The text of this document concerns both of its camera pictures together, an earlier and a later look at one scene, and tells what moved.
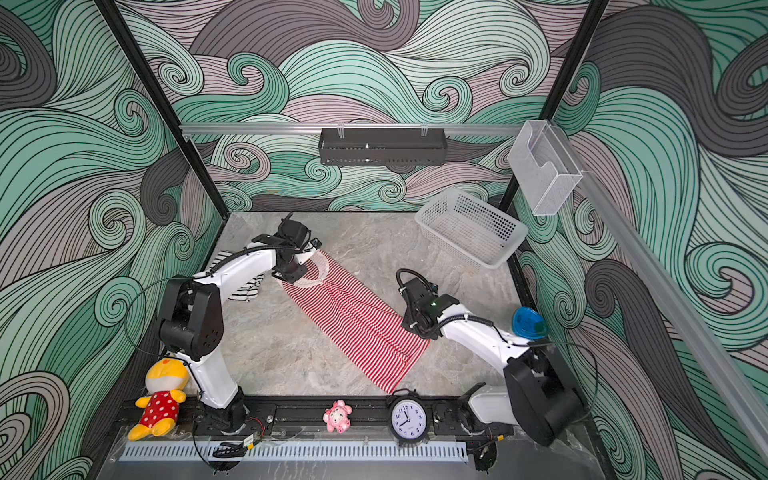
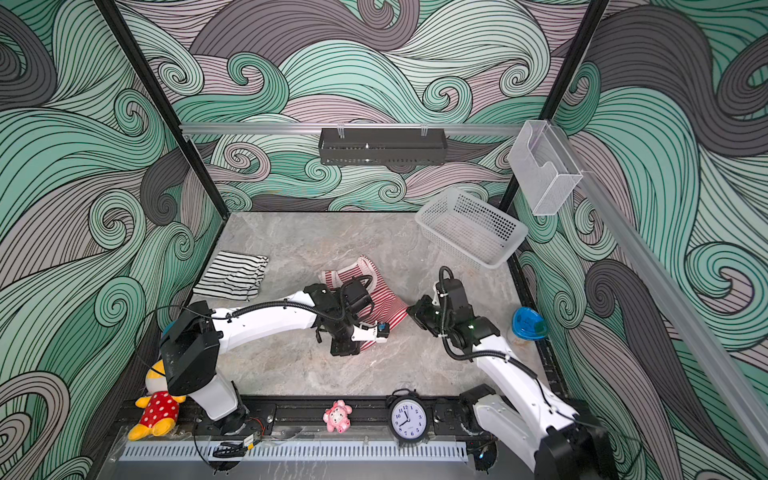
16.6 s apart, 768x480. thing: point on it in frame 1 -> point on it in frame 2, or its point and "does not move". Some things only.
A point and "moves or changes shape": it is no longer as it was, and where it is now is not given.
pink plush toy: (338, 417) does not move
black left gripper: (293, 277) -> (352, 348)
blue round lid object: (528, 324) does not move
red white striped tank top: (371, 331) moves or changes shape
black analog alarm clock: (408, 416) does not move
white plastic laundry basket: (473, 231) does not move
